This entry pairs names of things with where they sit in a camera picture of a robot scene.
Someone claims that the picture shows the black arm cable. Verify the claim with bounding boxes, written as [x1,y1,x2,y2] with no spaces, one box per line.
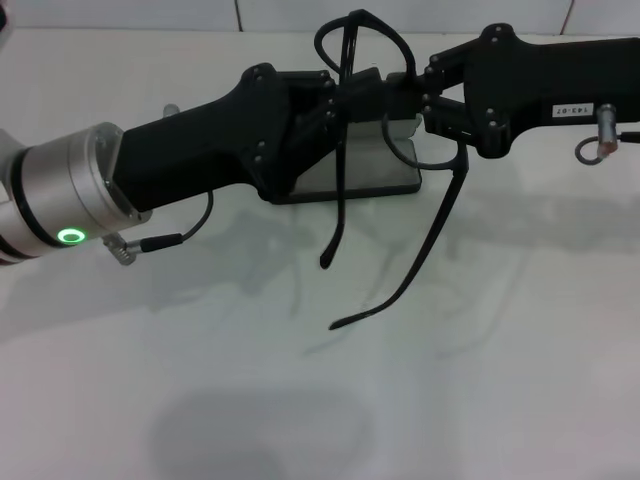
[574,129,640,165]
[102,190,215,267]

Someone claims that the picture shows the black glasses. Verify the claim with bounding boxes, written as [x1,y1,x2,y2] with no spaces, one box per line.
[314,8,471,331]

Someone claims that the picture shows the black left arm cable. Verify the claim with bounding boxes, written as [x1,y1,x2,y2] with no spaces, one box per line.
[102,190,215,267]

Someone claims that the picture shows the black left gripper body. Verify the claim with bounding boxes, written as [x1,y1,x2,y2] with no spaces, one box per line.
[109,61,301,214]

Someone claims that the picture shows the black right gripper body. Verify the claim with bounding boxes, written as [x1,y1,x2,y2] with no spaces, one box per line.
[461,22,640,160]

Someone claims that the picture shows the black glasses case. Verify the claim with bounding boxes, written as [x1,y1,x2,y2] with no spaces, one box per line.
[272,115,423,207]

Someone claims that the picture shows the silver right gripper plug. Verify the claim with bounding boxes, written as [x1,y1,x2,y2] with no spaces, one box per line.
[597,102,622,157]

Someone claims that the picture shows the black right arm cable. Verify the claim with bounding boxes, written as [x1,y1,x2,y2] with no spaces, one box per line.
[574,129,640,165]

